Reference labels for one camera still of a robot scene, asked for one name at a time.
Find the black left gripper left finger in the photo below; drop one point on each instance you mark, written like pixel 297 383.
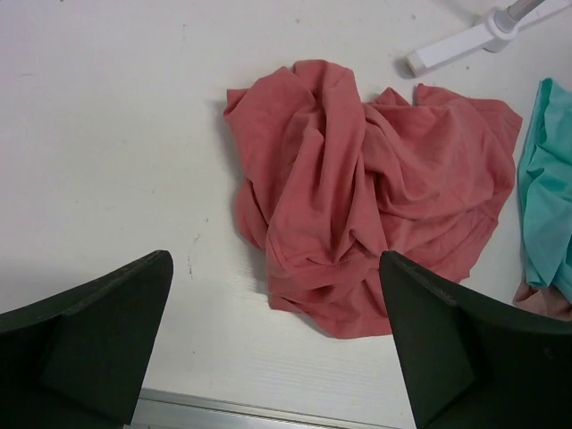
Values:
pixel 78 359

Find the salmon red t-shirt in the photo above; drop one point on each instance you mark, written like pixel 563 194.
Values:
pixel 330 182

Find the teal t-shirt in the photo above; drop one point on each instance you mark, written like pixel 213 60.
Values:
pixel 544 187

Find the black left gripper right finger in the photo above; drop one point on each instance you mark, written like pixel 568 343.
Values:
pixel 469 361

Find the white rack base foot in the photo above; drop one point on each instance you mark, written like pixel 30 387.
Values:
pixel 492 33

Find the beige pink garment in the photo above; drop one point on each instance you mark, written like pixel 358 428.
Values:
pixel 549 302

